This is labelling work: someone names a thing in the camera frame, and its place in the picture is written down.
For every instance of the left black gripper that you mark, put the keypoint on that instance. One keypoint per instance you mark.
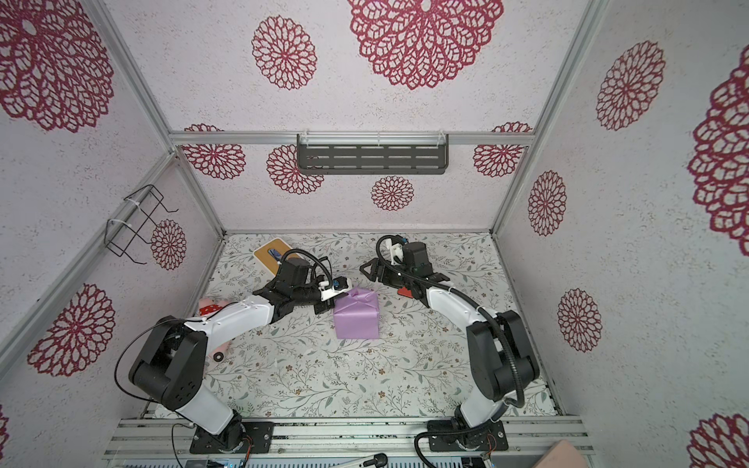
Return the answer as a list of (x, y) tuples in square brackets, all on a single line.
[(327, 306)]

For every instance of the pink object bottom right corner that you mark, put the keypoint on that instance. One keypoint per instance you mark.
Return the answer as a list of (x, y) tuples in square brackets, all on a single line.
[(562, 455)]

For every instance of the pink plush toy red dress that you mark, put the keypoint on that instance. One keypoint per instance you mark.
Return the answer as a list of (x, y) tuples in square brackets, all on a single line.
[(206, 307)]

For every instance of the red tape dispenser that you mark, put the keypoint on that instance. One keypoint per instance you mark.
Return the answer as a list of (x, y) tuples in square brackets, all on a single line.
[(403, 291)]

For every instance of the black wire wall rack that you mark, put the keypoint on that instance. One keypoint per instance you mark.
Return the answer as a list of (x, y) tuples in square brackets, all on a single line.
[(122, 231)]

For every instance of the grey slotted wall shelf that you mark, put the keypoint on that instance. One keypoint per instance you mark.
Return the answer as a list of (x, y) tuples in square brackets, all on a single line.
[(377, 156)]

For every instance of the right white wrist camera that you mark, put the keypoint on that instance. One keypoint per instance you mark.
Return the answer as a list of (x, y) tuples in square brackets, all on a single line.
[(395, 245)]

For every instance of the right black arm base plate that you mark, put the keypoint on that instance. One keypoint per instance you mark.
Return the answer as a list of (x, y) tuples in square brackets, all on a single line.
[(444, 437)]

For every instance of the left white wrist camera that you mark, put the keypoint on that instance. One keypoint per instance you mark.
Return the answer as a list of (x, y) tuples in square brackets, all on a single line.
[(331, 290)]

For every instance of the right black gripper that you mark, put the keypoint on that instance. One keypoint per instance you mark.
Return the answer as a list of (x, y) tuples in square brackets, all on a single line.
[(380, 273)]

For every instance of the black knob handle front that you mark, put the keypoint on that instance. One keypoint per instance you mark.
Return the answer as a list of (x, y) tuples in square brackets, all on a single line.
[(376, 461)]

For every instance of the blue item on wooden lid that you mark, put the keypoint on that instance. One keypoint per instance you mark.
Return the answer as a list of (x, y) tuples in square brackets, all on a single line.
[(275, 254)]

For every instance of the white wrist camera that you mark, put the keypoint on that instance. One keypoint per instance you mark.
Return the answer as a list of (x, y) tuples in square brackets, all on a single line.
[(395, 245), (331, 290)]

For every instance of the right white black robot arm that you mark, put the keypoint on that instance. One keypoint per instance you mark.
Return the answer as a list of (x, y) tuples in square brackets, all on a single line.
[(501, 358)]

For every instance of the pink wrapping paper sheet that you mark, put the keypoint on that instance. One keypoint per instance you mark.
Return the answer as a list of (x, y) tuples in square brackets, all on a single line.
[(357, 315)]

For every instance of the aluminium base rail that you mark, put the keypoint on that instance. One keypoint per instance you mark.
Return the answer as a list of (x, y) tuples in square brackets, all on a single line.
[(168, 441)]

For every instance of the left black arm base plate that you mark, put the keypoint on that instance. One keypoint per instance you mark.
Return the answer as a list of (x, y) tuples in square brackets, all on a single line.
[(252, 437)]

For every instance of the white box with wooden lid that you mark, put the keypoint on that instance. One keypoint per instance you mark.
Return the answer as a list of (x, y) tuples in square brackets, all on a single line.
[(269, 255)]

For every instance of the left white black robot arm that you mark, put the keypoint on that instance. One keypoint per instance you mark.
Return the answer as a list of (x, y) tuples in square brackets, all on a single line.
[(171, 365)]

